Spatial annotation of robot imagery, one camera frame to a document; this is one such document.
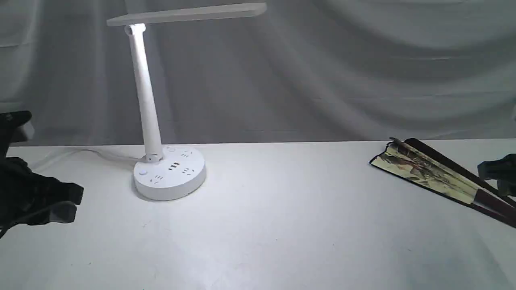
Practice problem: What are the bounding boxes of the white lamp power cable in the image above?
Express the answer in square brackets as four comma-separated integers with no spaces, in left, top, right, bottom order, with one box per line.
[28,149,142,171]

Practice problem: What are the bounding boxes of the painted folding paper fan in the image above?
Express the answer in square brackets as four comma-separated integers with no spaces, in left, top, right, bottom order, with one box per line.
[369,138,516,228]

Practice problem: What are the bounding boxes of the white desk lamp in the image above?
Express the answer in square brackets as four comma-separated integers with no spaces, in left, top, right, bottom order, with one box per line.
[107,2,267,201]

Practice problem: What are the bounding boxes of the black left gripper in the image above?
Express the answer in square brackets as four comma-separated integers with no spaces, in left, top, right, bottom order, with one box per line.
[1,157,84,228]

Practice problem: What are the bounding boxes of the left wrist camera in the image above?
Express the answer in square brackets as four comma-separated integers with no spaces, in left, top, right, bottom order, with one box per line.
[0,110,35,158]

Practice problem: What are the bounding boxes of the grey backdrop cloth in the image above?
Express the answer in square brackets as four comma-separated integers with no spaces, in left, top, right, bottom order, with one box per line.
[0,0,516,146]

